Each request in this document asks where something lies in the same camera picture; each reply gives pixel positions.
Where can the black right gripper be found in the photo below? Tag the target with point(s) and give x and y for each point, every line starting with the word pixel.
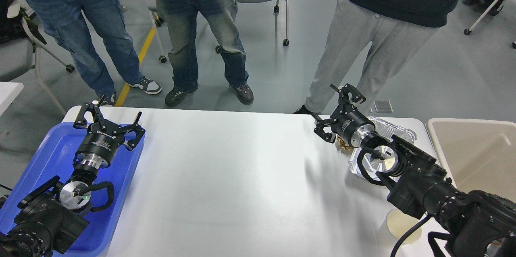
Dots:
pixel 352 126

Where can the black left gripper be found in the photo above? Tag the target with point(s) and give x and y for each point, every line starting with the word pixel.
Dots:
pixel 98 142

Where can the white paper cup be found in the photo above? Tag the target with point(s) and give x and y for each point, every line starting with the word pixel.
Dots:
pixel 396 223

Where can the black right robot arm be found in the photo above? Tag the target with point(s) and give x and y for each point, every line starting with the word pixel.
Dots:
pixel 477 224

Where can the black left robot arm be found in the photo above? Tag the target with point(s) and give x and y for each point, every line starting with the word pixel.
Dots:
pixel 53 216

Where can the crumpled brown paper ball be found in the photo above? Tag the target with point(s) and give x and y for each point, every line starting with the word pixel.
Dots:
pixel 342 144

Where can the metal floor plate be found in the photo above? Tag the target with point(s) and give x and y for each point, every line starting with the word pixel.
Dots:
pixel 380 106

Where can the blue plastic tray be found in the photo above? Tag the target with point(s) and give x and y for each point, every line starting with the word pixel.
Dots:
pixel 55 157

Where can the white side table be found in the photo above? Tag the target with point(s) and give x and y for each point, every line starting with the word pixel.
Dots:
pixel 8 93

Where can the grey chair left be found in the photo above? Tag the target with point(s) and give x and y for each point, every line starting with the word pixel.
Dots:
pixel 21 55

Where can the person in grey sweatpants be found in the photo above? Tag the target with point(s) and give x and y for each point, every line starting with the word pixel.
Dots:
pixel 395 30

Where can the person in blue jeans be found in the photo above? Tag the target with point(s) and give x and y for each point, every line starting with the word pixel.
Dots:
pixel 67 22

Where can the beige plastic bin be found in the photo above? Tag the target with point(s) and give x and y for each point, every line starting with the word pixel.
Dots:
pixel 479 154

